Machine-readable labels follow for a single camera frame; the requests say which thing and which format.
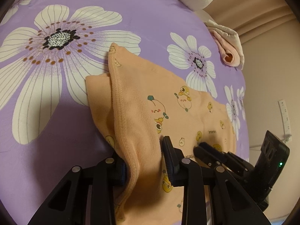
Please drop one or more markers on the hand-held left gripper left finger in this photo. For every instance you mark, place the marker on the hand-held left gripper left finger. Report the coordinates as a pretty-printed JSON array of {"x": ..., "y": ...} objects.
[{"x": 120, "y": 171}]

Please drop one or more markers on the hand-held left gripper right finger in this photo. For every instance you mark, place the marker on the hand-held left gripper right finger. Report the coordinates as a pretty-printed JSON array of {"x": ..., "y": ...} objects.
[{"x": 170, "y": 166}]

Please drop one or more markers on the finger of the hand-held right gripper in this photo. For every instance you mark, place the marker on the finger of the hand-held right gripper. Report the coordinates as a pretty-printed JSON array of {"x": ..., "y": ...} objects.
[
  {"x": 204, "y": 155},
  {"x": 212, "y": 148}
]

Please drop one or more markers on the orange cartoon print shirt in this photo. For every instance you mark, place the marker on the orange cartoon print shirt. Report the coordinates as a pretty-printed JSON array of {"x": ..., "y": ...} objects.
[{"x": 150, "y": 121}]

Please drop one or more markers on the purple floral bedsheet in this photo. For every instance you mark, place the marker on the purple floral bedsheet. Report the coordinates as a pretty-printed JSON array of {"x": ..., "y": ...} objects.
[{"x": 58, "y": 98}]

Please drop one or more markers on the beige and pink folded garment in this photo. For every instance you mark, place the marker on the beige and pink folded garment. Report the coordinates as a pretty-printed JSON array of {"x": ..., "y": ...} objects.
[{"x": 228, "y": 43}]

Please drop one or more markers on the beige curtain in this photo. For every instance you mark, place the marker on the beige curtain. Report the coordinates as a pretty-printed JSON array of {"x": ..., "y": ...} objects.
[{"x": 253, "y": 9}]

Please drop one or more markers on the white wall power strip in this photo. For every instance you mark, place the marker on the white wall power strip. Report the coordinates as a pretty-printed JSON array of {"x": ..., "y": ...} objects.
[{"x": 284, "y": 117}]

